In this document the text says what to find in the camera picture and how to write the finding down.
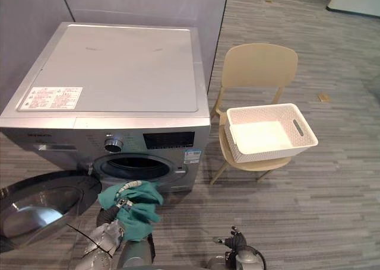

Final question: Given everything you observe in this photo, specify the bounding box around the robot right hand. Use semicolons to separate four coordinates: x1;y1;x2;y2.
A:
211;225;249;255

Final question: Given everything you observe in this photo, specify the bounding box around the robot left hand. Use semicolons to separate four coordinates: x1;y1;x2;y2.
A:
96;179;143;227

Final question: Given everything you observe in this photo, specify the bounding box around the teal green cloth garment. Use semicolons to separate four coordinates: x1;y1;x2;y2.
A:
97;180;164;243

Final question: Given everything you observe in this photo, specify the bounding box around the round washing machine door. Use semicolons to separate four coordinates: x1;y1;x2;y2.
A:
0;171;103;249

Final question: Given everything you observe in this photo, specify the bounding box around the white woven plastic laundry basket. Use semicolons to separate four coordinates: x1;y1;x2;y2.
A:
223;103;319;164

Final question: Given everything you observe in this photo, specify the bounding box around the silver front-load washing machine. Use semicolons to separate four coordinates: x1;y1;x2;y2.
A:
0;21;212;194

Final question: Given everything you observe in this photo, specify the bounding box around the silver control dial knob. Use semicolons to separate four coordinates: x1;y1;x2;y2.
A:
103;136;124;153

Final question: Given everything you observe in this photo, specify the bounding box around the blue white energy label sticker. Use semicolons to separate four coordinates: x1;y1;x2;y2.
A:
184;151;201;164

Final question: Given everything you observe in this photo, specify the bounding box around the black washer display panel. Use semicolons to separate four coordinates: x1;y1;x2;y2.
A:
142;131;196;150

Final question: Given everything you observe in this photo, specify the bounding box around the white red warning sticker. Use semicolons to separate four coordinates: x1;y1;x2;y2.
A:
23;86;84;110

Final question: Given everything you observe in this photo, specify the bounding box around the beige plastic chair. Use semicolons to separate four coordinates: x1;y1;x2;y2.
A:
209;43;299;186

